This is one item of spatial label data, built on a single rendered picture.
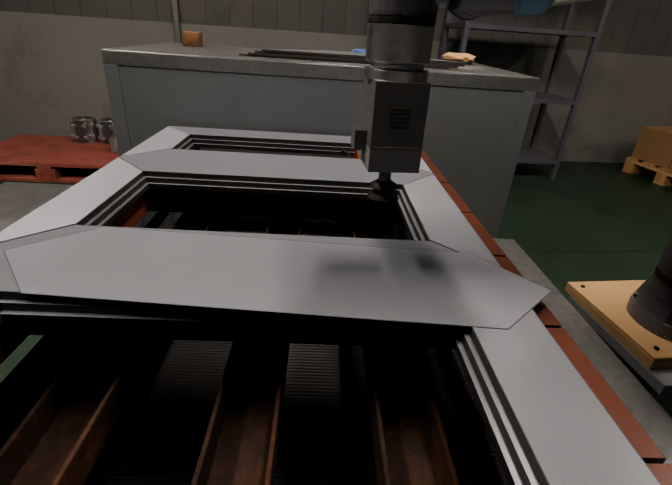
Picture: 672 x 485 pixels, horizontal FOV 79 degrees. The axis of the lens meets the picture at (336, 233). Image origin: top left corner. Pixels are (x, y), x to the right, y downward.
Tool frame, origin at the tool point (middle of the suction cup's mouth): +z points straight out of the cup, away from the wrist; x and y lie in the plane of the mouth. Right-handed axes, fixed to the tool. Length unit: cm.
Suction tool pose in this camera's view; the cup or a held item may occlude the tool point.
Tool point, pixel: (382, 196)
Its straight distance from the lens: 55.7
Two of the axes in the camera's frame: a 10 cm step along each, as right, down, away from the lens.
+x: 9.9, 0.0, 1.1
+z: -0.5, 9.0, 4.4
